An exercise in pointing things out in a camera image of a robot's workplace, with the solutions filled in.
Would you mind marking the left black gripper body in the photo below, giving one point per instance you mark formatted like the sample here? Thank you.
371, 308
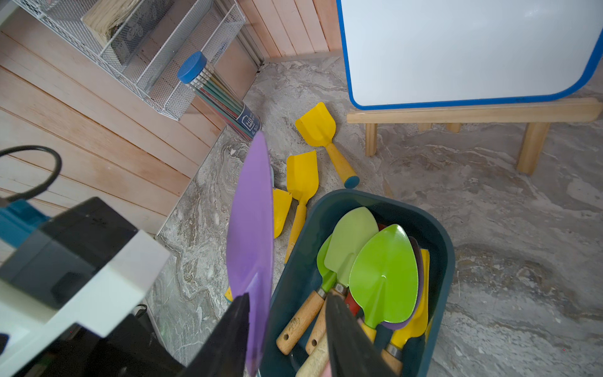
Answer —
133, 348

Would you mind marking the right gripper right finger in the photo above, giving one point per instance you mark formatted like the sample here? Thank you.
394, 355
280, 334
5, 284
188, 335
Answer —
351, 353

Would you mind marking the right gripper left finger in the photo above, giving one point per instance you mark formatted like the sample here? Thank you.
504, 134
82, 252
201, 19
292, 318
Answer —
224, 352

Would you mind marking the green trowel wooden handle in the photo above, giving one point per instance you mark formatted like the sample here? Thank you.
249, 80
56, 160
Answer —
299, 323

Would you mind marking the green trowel yellow handle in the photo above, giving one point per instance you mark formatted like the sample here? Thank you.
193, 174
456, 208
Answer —
384, 279

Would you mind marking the lime shovel wooden handle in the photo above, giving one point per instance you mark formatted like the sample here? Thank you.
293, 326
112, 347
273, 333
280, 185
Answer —
338, 253

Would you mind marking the purple shovel pink handle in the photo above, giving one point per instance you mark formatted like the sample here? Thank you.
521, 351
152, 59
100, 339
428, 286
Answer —
249, 249

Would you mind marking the dark teal storage box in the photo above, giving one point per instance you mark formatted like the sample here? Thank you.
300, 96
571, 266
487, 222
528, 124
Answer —
301, 276

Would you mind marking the yellow shovel blue tip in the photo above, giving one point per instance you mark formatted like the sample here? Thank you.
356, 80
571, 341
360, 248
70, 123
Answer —
281, 205

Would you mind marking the blue lid pencil tube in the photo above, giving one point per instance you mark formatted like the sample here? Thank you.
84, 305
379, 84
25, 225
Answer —
200, 75

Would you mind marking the small wooden easel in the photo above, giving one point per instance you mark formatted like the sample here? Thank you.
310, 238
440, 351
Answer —
537, 117

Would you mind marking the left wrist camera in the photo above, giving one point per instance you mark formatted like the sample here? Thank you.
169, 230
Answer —
87, 266

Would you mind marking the yellow shovel orange handle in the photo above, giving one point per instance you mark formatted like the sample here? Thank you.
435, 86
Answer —
302, 184

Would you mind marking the yellow scoop orange handle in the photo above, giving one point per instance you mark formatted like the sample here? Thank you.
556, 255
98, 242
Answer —
318, 128

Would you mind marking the white board blue frame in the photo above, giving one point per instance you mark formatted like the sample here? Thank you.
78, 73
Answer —
428, 54

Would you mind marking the white wire shelf rack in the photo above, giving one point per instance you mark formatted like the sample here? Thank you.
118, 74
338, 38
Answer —
147, 49

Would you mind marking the book in wire shelf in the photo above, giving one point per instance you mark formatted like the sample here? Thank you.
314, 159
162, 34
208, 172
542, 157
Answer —
113, 19

